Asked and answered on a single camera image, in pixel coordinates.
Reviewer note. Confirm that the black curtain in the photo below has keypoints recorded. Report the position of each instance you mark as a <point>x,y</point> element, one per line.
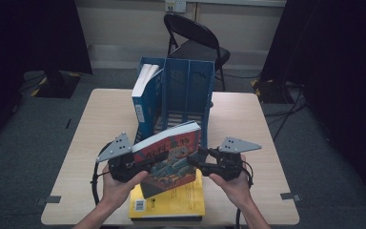
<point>28,38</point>
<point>336,79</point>

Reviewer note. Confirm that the red illustrated book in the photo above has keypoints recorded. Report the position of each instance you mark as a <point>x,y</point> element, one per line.
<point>171,165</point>

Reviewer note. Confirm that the yellow book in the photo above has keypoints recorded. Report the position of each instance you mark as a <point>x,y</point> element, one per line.
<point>178,202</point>

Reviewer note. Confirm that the white wall socket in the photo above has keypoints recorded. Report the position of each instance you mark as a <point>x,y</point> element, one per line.
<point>175,5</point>

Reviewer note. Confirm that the grey tape piece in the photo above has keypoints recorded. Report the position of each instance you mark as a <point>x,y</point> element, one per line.
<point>49,200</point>
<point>290,197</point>

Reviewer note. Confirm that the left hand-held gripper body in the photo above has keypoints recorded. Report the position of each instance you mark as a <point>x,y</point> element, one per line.
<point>124,165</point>

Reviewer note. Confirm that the person's right hand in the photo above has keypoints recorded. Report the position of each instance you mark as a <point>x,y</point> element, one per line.
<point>236,191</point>

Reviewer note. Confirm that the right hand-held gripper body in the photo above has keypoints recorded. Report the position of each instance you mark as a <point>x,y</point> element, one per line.
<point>225,165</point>

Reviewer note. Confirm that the black stand base yellow tape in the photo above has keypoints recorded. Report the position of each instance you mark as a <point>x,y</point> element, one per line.
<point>57,84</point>
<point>271,92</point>

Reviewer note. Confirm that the person's left hand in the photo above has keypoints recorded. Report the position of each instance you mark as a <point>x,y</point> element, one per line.
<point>117,192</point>

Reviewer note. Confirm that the blue plastic file rack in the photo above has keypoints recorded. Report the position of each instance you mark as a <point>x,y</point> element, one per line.
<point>190,92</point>

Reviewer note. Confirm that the black folding chair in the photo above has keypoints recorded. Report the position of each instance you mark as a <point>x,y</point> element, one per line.
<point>200,41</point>

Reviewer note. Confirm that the blue book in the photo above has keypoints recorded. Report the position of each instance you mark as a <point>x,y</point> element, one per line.
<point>147,105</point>

